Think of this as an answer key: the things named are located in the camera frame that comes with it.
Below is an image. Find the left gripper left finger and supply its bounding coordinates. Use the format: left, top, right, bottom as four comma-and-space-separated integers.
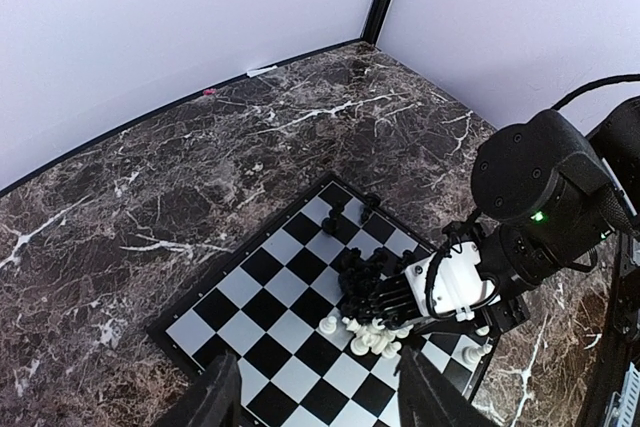
167, 353, 241, 426

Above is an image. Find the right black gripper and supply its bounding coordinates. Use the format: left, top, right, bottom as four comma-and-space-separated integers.
370, 274, 530, 335

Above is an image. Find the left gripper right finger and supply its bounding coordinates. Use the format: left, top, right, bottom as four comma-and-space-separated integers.
397, 349, 495, 427

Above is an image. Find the white chess piece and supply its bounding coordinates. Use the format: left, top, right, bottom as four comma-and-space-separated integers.
461, 344, 492, 366

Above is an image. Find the black grey chessboard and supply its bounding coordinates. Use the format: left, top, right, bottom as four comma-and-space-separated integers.
145, 172, 501, 427

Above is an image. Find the black chess piece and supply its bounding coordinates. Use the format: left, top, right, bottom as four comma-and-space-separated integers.
360, 193, 381, 224
321, 202, 345, 235

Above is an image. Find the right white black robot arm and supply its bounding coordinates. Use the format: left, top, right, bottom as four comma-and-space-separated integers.
369, 97, 639, 335

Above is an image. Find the black chess piece lying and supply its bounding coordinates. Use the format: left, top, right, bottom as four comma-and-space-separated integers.
360, 193, 381, 224

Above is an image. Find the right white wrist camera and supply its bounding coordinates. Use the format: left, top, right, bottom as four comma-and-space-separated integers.
403, 241, 500, 322

